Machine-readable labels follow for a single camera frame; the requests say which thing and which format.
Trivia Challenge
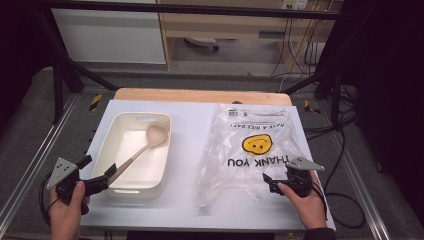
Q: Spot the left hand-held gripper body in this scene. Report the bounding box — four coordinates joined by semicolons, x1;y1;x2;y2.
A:
45;157;111;216

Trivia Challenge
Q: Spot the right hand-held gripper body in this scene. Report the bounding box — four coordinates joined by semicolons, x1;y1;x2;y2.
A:
278;156;325;198

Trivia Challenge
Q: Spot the clear printed plastic bag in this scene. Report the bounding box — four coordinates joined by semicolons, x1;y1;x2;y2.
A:
194;103;309;210

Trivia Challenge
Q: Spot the white plastic bin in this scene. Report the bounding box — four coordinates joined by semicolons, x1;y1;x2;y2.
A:
91;112;173;200

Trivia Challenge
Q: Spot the beige soup ladle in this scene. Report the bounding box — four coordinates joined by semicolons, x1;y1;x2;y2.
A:
108;123;170;186

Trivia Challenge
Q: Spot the person's right hand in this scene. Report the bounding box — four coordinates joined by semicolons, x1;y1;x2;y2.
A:
277;170;328;231

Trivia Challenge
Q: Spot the person's left hand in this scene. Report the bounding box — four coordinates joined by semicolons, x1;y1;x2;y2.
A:
49;180;91;231

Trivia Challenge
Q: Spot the yellow black tape marker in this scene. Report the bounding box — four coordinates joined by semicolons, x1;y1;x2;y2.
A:
303;99;321;115
88;93;104;112

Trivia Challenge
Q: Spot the black metal stand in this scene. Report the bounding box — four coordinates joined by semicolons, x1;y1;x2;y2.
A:
283;64;345;129
35;9;120;125

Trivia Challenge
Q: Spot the white board sheet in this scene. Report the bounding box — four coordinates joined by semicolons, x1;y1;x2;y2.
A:
79;99;337;233

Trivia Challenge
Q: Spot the black curtain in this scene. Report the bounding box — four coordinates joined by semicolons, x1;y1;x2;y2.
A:
316;0;424;228
0;0;56;133

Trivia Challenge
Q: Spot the white cabinet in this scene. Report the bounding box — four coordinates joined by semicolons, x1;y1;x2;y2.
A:
51;0;167;65

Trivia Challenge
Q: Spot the grey chair base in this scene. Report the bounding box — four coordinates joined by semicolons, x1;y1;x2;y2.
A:
184;36;221;52

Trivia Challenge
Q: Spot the light wooden desk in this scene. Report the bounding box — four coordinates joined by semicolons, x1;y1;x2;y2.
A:
156;0;344;72

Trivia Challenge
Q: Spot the white power strip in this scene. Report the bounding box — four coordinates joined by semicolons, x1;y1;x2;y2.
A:
281;0;309;11

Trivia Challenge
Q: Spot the black metal crossbar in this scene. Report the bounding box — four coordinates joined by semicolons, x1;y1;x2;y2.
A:
39;0;342;21

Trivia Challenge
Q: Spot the right hand-held gripper cable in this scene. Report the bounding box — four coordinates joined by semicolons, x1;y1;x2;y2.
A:
309;181;329;221

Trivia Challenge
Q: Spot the hand-held gripper cable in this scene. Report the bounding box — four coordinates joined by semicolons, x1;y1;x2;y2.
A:
309;181;329;221
38;171;62;228

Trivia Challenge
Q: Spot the left hand-held gripper cable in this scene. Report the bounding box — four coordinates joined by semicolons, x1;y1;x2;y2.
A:
38;171;62;228

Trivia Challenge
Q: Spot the black floor cable loop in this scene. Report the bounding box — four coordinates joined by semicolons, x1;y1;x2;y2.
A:
323;128;367;230

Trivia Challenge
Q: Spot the bundle of hanging cables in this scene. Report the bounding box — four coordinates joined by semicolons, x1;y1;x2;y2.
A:
270;14;334;94

